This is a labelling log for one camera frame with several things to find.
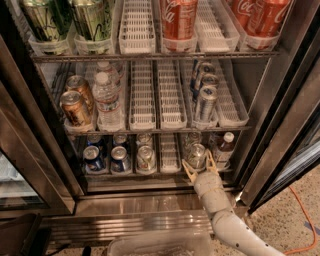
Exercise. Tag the white empty tray top right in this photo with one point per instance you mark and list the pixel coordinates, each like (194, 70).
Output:
(215, 29)

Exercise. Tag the gold brown can front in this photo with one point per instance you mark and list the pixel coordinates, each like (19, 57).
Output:
(75, 108)

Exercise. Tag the blue pepsi can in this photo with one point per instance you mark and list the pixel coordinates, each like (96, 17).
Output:
(121, 140)
(93, 159)
(98, 141)
(120, 161)

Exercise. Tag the red coca-cola can centre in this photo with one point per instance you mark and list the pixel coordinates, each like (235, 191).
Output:
(178, 18)

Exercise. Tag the green tall can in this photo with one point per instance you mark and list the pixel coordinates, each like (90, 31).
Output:
(49, 20)
(92, 18)

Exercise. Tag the red coca-cola can right rear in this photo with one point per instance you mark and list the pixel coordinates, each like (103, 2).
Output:
(242, 10)

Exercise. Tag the blue silver slim can rear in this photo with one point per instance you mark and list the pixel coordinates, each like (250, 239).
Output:
(200, 67)

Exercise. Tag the white empty tray middle left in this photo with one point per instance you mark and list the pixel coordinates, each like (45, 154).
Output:
(142, 115)

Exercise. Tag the green tall can left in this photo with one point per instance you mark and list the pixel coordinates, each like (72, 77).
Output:
(49, 20)

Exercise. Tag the blue pepsi can front left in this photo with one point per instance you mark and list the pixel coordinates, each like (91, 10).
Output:
(93, 159)

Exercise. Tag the brown tea bottle white cap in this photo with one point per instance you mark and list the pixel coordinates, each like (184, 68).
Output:
(222, 149)

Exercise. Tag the blue pepsi can front right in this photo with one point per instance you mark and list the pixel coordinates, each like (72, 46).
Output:
(120, 161)

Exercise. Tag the silver soda can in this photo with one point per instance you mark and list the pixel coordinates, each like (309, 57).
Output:
(144, 140)
(146, 162)

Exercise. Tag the white empty tray middle far right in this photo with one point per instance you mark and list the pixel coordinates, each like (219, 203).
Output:
(230, 107)

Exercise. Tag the red coca-cola can right front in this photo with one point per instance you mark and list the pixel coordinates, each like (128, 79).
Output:
(266, 17)

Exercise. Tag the clear water bottle rear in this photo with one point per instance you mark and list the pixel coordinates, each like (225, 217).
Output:
(110, 70)

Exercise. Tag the clear water bottle front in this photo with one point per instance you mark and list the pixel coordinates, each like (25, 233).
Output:
(107, 100)

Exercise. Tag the steel fridge bottom grille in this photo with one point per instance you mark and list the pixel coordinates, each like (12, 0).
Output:
(99, 220)

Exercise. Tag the glass fridge door left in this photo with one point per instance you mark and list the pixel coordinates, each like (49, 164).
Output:
(21, 147)

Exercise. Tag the clear plastic bin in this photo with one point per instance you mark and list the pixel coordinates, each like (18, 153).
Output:
(183, 242)

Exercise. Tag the clear water bottle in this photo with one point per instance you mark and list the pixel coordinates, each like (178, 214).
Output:
(107, 100)
(110, 70)

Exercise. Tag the green tall can right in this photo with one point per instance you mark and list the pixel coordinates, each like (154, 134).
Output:
(92, 18)

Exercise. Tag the silver green 7up can front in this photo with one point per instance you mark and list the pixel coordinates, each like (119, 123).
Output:
(196, 157)

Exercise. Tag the silver soda can centre front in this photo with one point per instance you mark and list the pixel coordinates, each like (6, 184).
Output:
(146, 162)

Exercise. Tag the blue pepsi can rear right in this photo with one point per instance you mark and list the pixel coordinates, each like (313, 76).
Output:
(121, 140)

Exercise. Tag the silver soda can centre rear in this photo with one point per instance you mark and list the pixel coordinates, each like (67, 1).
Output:
(144, 140)

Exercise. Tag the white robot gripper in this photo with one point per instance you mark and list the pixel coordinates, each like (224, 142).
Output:
(207, 186)

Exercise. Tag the silver slim can middle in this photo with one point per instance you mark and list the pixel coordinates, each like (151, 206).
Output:
(205, 79)

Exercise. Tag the silver green 7up can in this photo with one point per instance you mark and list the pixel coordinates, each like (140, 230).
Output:
(196, 157)
(191, 138)

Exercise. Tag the blue pepsi can rear left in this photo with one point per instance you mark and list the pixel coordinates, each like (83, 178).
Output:
(98, 141)

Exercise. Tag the white empty tray shelf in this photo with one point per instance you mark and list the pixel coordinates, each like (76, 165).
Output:
(137, 33)
(170, 160)

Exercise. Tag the gold brown can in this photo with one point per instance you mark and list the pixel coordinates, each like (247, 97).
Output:
(81, 85)
(75, 108)

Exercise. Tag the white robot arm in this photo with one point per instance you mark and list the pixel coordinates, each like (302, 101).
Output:
(226, 225)

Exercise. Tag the steel fridge door right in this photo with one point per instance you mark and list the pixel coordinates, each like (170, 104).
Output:
(281, 145)

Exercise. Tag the white empty tray bottom shelf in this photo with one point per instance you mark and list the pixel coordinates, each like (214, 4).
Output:
(170, 160)

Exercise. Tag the red coca-cola can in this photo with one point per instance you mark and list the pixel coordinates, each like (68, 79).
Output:
(242, 10)
(266, 17)
(178, 18)

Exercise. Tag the silver slim can front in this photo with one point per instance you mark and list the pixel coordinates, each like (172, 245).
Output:
(206, 102)

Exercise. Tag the silver green 7up can rear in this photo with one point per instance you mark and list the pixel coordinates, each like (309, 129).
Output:
(191, 138)

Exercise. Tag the white empty tray top shelf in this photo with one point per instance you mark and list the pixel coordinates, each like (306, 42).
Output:
(137, 33)

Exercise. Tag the gold brown can rear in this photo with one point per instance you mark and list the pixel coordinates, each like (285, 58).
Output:
(81, 85)

